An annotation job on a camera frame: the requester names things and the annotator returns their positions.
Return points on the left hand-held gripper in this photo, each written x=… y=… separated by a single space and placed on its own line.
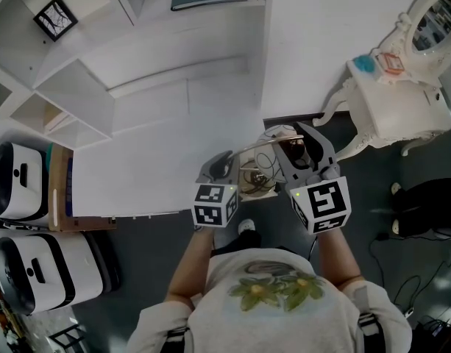
x=214 y=204

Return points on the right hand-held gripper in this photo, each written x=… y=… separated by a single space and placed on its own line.
x=322 y=204

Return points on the person's left forearm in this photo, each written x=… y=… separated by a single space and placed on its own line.
x=190 y=267

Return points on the person's right forearm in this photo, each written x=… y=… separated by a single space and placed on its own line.
x=337 y=259

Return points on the person's white shoe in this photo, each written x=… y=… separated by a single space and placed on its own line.
x=246 y=225

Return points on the person's black trouser leg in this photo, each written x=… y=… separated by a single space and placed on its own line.
x=240 y=242

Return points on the ornate white dressing table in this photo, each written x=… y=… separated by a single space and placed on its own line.
x=394 y=105

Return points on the blue fluffy puff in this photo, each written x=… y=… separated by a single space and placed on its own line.
x=365 y=63

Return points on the orange framed small box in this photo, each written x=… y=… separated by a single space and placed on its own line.
x=390 y=63

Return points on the brown cardboard box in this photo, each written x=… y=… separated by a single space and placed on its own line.
x=61 y=197

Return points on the person's white flower print shirt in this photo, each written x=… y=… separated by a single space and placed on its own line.
x=269 y=314

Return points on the white cube shelf unit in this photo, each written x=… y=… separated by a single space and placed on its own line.
x=63 y=86

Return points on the oval white framed mirror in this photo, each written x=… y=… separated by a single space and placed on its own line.
x=431 y=20

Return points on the white black appliance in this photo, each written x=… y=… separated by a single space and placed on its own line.
x=45 y=270
x=17 y=182

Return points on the black framed picture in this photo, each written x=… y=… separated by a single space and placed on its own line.
x=55 y=18

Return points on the black metal stand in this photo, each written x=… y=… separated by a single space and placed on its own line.
x=65 y=337

